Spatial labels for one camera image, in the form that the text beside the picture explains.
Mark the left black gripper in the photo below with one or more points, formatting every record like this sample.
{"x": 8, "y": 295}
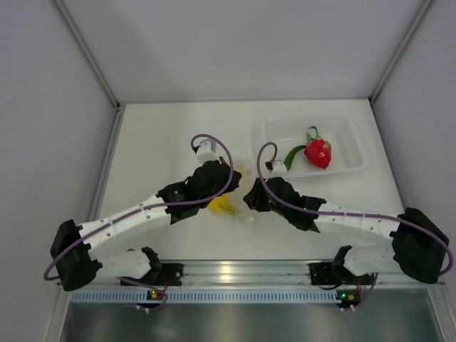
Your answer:
{"x": 228, "y": 175}

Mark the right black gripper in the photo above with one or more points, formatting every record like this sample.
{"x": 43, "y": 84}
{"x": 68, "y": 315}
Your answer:
{"x": 254, "y": 199}

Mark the clear zip top bag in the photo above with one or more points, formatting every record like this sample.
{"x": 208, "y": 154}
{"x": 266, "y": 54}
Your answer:
{"x": 244, "y": 214}

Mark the green fake chili pepper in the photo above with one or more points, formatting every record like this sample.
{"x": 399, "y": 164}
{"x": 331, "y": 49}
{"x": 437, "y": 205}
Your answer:
{"x": 288, "y": 161}

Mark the red fake dragon fruit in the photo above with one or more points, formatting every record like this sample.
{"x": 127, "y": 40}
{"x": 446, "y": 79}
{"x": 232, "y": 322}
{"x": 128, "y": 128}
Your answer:
{"x": 318, "y": 151}

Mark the yellow fake banana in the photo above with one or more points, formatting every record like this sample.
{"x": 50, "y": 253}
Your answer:
{"x": 223, "y": 204}

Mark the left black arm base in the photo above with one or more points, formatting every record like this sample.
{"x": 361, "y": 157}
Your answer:
{"x": 169, "y": 274}

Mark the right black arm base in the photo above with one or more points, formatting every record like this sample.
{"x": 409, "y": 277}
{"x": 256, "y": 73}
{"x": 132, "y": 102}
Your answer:
{"x": 326, "y": 274}

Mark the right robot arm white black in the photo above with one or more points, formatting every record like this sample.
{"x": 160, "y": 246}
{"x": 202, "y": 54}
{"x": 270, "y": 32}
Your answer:
{"x": 409, "y": 242}

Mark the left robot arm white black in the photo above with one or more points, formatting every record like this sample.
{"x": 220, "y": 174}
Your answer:
{"x": 87, "y": 252}

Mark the clear plastic basket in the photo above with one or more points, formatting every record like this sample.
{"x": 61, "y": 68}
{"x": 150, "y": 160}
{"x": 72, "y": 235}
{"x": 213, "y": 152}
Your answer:
{"x": 348, "y": 155}

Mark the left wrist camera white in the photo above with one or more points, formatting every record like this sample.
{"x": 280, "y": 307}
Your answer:
{"x": 205, "y": 151}

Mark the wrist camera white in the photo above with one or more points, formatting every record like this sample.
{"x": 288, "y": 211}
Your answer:
{"x": 276, "y": 168}
{"x": 205, "y": 151}

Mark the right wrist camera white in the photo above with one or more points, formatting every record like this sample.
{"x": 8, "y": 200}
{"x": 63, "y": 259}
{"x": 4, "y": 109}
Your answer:
{"x": 276, "y": 168}

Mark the aluminium mounting rail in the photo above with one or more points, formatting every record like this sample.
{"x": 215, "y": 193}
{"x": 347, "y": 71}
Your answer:
{"x": 256, "y": 272}

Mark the white slotted cable duct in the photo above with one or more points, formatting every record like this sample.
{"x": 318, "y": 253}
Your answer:
{"x": 206, "y": 296}

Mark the left aluminium frame post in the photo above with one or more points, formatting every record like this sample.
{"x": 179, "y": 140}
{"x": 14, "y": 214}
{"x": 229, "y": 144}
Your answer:
{"x": 84, "y": 48}

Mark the aluminium frame post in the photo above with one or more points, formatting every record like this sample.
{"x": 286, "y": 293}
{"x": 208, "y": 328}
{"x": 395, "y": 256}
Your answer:
{"x": 84, "y": 48}
{"x": 411, "y": 30}

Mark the right aluminium frame post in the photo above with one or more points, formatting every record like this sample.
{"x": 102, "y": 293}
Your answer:
{"x": 411, "y": 30}

